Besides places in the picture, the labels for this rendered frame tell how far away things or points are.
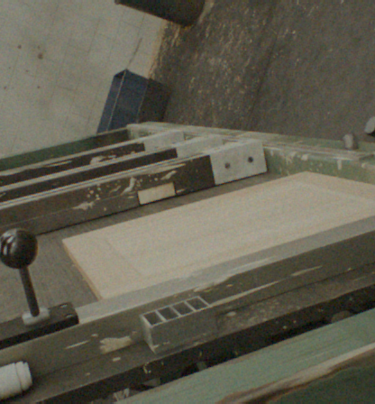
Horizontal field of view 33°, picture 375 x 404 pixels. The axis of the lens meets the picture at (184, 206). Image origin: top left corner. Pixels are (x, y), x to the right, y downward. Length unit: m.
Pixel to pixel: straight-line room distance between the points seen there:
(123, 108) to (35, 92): 1.21
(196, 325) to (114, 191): 0.67
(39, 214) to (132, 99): 4.05
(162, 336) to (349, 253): 0.25
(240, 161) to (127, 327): 0.76
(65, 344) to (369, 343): 0.31
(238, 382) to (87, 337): 0.24
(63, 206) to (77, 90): 4.98
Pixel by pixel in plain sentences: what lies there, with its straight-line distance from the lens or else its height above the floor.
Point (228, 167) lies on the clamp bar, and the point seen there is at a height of 0.98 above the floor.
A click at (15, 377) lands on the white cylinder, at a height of 1.40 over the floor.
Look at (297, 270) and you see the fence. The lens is 0.73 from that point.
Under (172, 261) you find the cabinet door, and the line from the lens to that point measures 0.86.
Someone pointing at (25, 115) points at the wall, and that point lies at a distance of 6.16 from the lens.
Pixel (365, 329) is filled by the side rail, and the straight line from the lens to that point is 0.51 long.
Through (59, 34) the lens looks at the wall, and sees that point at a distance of 6.24.
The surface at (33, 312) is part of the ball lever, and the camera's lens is 0.66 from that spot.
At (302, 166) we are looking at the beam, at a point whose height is 0.89.
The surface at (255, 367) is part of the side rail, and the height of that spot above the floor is 1.27.
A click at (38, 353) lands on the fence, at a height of 1.38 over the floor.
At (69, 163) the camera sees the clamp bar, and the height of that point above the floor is 1.21.
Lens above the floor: 1.52
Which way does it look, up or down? 21 degrees down
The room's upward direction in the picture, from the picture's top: 72 degrees counter-clockwise
